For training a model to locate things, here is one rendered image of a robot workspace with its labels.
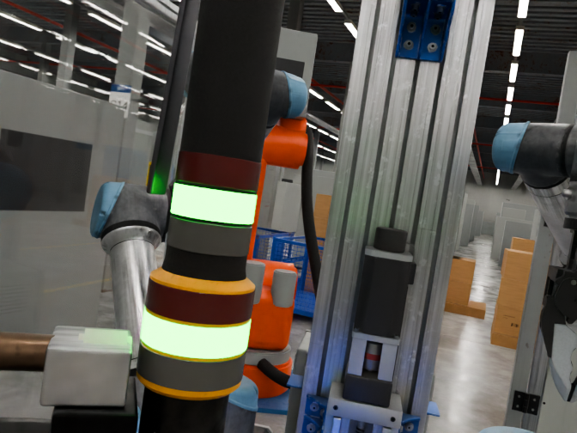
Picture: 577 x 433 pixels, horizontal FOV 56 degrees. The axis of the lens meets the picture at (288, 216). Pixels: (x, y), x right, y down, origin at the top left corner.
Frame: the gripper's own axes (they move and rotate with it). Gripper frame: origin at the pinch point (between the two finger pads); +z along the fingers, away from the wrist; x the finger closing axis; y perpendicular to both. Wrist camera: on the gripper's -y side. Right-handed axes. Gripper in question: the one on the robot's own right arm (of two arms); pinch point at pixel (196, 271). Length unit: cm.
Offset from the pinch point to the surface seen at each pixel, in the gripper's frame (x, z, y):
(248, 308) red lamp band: -27, -9, -51
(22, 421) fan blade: -9.7, 3.7, -42.2
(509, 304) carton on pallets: -113, 95, 696
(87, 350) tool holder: -22, -7, -54
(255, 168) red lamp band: -27, -14, -51
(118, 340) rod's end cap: -23, -7, -53
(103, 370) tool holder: -23, -6, -54
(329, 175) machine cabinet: 224, -49, 997
